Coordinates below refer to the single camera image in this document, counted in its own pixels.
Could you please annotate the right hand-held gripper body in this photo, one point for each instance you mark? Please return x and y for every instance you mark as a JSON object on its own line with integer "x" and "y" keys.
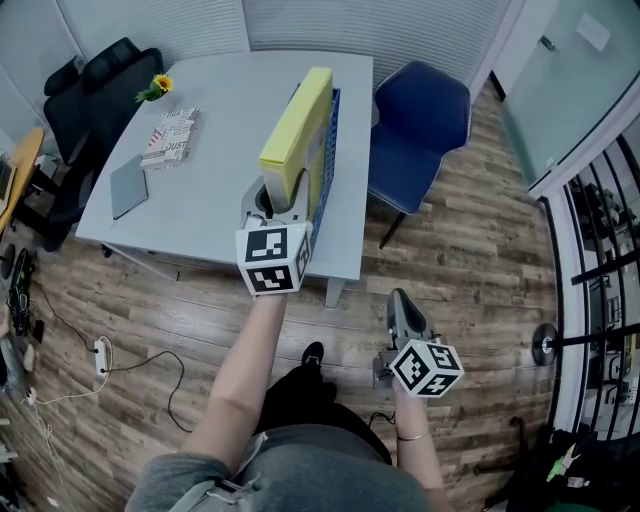
{"x": 425, "y": 370}

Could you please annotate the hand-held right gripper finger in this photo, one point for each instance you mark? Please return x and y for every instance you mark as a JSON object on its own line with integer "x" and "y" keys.
{"x": 425, "y": 332}
{"x": 395, "y": 320}

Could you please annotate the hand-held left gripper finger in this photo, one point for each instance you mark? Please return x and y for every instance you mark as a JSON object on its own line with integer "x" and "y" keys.
{"x": 303, "y": 200}
{"x": 248, "y": 205}

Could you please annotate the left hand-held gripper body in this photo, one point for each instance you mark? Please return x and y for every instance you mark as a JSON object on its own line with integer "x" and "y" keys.
{"x": 265, "y": 250}

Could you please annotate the blue plastic file rack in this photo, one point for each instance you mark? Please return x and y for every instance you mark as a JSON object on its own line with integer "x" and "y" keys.
{"x": 330, "y": 165}

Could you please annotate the yellow file box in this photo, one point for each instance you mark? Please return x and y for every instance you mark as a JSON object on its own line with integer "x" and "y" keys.
{"x": 295, "y": 130}

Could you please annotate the person's left forearm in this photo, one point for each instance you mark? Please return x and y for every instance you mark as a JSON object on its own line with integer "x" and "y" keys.
{"x": 250, "y": 370}

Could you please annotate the person's right forearm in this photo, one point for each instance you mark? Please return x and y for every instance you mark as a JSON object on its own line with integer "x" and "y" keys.
{"x": 415, "y": 415}

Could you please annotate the white table leg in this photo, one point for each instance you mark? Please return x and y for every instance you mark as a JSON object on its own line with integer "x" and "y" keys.
{"x": 145, "y": 262}
{"x": 334, "y": 292}

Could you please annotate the black shoe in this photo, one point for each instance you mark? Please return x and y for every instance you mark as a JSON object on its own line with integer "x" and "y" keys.
{"x": 313, "y": 354}
{"x": 329, "y": 391}

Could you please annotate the white patterned book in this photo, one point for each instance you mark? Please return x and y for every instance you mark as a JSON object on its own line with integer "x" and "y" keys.
{"x": 172, "y": 137}

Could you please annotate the person's black trousers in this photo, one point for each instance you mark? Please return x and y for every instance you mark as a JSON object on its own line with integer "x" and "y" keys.
{"x": 310, "y": 400}

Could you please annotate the grey notebook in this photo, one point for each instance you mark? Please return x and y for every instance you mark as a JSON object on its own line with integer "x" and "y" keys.
{"x": 129, "y": 187}

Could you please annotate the blue padded chair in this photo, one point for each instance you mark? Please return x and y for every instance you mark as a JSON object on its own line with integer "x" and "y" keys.
{"x": 420, "y": 130}

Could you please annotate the person's grey shirt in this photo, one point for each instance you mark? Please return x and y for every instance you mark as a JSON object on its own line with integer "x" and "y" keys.
{"x": 320, "y": 475}

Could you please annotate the yellow flower plant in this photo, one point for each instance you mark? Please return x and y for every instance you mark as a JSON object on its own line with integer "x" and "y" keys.
{"x": 159, "y": 85}

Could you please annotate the green and yellow papers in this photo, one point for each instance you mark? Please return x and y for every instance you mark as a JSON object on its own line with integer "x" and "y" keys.
{"x": 562, "y": 462}

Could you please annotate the black mesh office chair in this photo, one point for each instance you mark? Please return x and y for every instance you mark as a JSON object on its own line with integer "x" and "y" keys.
{"x": 100, "y": 100}

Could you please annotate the black metal railing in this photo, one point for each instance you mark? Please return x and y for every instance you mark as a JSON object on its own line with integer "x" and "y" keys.
{"x": 600, "y": 280}

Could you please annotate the small plastic bottle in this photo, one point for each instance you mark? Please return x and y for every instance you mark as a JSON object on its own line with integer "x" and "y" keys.
{"x": 579, "y": 482}

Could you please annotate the white power strip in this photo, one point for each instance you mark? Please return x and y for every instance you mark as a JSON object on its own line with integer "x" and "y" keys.
{"x": 101, "y": 360}

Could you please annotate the yellow round table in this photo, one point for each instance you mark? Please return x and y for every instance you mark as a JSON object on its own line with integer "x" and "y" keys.
{"x": 25, "y": 160}

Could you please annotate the frosted glass door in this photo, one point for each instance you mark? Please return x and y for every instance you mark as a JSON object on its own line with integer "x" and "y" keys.
{"x": 565, "y": 90}

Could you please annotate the white paper sheet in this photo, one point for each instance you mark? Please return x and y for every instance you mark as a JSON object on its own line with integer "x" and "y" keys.
{"x": 592, "y": 31}

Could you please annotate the black stanchion post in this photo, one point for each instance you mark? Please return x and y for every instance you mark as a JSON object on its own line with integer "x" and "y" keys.
{"x": 544, "y": 345}

